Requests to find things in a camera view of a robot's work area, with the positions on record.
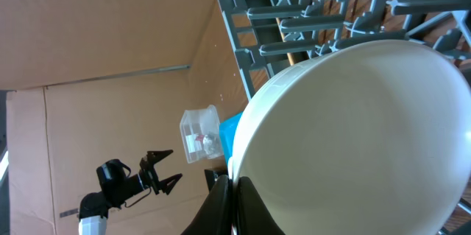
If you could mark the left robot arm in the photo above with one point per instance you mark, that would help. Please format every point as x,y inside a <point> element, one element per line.
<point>118,185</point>

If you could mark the light green saucer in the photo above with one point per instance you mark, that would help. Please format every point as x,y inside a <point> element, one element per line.
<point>371,139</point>

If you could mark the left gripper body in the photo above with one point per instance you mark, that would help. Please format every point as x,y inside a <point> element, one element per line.
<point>148,173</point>

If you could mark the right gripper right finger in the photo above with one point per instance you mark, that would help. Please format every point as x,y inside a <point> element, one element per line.
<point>252,216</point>

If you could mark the grey plastic dish rack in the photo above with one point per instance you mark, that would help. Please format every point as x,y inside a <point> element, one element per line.
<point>268,36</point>

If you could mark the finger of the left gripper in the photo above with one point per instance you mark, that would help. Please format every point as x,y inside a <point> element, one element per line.
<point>154,157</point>
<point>168,184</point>

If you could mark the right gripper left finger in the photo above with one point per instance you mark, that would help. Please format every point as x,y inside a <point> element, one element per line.
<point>216,214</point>

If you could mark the teal serving tray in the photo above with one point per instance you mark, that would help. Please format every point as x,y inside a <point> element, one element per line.
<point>227,130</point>

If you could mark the black tray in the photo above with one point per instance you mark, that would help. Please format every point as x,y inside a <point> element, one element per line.
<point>212,175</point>

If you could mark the red snack wrapper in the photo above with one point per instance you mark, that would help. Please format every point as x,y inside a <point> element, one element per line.
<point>200,138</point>

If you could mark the clear plastic bin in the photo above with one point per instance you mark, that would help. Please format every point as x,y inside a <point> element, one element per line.
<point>195,122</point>

